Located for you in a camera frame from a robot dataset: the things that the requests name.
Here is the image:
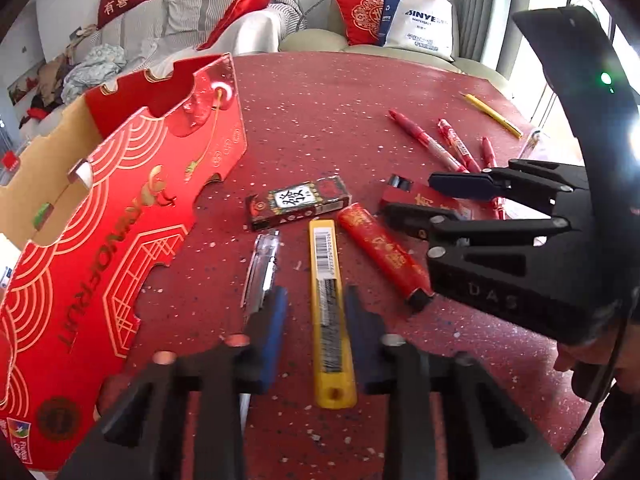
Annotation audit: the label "yellow utility knife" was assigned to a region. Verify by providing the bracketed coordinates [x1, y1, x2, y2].
[309, 220, 357, 410]

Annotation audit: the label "right hand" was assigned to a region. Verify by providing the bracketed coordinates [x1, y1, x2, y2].
[553, 301, 639, 404]

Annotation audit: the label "red pen right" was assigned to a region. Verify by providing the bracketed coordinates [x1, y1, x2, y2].
[480, 136, 506, 220]

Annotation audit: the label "red pen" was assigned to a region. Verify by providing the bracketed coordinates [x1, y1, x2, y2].
[480, 136, 506, 220]
[437, 118, 482, 174]
[388, 110, 468, 174]

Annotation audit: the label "red box gold characters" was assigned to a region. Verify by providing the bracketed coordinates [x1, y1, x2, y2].
[380, 174, 473, 220]

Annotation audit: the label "red pen middle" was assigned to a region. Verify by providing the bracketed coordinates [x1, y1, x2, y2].
[437, 118, 482, 174]

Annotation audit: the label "red pen left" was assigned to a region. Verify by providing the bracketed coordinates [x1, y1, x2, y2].
[388, 110, 468, 174]

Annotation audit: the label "red gold-print lighter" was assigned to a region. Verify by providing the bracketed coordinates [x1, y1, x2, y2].
[336, 203, 435, 313]

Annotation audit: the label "yellow pencil cutter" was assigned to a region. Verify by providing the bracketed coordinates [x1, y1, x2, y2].
[462, 93, 524, 139]

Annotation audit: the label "black clear gel pen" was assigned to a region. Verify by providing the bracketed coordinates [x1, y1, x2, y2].
[238, 228, 282, 430]

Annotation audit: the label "dark mahjong tile box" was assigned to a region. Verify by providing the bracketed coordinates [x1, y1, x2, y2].
[245, 176, 352, 232]

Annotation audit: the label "white blue tote bag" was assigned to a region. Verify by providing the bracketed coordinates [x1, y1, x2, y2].
[378, 0, 454, 61]

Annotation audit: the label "red patterned cushion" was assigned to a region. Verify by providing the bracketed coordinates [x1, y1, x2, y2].
[335, 0, 383, 46]

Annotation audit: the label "red cardboard fruit box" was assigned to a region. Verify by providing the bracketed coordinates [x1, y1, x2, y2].
[1, 54, 247, 471]

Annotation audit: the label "beige recliner armchair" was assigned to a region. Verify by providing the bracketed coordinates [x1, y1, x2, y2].
[280, 0, 508, 93]

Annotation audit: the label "grey covered sofa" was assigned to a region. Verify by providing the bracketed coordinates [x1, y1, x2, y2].
[19, 0, 306, 137]

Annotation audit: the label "red pillow on sofa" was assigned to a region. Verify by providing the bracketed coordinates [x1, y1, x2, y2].
[196, 0, 271, 51]

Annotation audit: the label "light blue crumpled blanket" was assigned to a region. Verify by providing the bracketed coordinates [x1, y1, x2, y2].
[61, 44, 127, 105]

